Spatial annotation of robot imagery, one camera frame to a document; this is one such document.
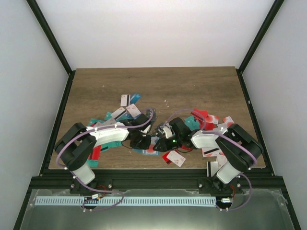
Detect blue card top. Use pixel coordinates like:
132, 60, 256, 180
130, 93, 141, 104

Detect red card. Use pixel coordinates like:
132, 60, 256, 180
162, 152, 172, 165
89, 146, 101, 161

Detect white card with black stripe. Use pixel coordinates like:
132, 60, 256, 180
120, 94, 130, 107

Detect white striped card edge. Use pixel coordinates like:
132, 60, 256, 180
207, 161, 219, 177

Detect white floral card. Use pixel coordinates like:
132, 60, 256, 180
167, 150, 186, 167
126, 103, 141, 118

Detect blue leather card holder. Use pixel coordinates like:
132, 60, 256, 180
132, 137, 160, 156

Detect white floral card front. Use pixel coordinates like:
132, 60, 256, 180
167, 150, 186, 167

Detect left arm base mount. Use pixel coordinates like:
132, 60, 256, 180
68, 178, 113, 195

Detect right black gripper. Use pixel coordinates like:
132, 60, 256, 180
153, 134, 183, 152

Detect light blue slotted cable duct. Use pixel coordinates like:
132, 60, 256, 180
35, 196, 216, 207

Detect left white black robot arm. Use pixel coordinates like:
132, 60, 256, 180
54, 114, 154, 194

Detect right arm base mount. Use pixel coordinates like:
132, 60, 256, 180
197, 177, 242, 196

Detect red card front left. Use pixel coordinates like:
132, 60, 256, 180
89, 146, 101, 161

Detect white striped card right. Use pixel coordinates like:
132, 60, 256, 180
201, 147, 220, 157

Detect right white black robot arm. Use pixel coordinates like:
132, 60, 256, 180
153, 117, 264, 193

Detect teal card front left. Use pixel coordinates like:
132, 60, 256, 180
87, 160, 99, 168

